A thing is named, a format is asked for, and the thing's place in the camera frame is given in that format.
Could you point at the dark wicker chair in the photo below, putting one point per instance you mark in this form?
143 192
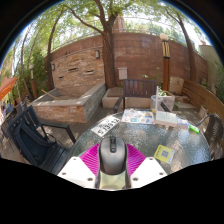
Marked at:
215 133

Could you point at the dark wooden chair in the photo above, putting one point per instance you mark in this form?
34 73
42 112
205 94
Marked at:
139 88

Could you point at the wooden lamp post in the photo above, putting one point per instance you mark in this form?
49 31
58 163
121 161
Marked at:
166 63

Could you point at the thin tree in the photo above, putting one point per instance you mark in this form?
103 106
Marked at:
192 56

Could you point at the black-and-white printed plate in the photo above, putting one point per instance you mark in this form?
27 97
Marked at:
105 126

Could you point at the wall lamp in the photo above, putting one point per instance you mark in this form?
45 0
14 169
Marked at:
53 67
97 54

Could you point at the orange umbrella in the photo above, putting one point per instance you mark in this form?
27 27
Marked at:
6 87

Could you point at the green marker pen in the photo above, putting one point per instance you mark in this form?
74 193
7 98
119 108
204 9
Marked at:
194 129

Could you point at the tan stone block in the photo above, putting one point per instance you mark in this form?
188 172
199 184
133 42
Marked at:
176 85

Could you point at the yellow printed card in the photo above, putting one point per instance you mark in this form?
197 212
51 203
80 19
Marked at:
164 154

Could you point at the curved wooden bench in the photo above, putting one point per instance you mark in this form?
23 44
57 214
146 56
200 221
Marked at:
203 98

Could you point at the grey wall box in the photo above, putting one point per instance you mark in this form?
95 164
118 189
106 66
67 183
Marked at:
122 73

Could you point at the dark backpack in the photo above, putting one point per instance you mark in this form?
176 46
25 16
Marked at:
31 141

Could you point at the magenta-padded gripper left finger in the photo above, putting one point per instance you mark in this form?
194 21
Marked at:
75 170

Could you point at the large tree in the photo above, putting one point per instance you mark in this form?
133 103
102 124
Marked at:
109 56

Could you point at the black slatted chair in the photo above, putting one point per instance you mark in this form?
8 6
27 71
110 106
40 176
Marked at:
61 151

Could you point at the stone planter box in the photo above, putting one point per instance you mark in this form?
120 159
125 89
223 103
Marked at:
66 106

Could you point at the grey computer mouse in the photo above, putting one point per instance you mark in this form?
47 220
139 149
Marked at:
112 155

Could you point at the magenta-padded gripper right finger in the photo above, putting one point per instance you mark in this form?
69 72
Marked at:
148 170

